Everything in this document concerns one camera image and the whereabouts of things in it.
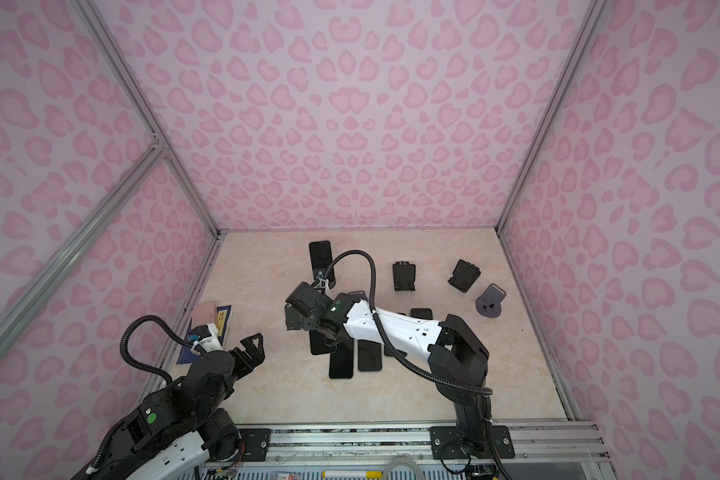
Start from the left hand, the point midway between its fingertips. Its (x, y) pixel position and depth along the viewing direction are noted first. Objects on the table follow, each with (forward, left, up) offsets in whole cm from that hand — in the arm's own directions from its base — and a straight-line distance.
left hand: (253, 340), depth 73 cm
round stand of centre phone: (+20, -24, -13) cm, 34 cm away
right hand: (+10, -14, -3) cm, 17 cm away
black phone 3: (+3, -34, -17) cm, 38 cm away
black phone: (+31, -13, -5) cm, 34 cm away
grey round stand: (+16, -66, -14) cm, 69 cm away
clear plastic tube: (-24, -36, -14) cm, 45 cm away
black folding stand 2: (+28, -61, -15) cm, 69 cm away
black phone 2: (0, -20, -19) cm, 28 cm away
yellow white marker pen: (-26, -24, -16) cm, 39 cm away
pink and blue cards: (+16, +25, -16) cm, 34 cm away
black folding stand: (+30, -41, -17) cm, 53 cm away
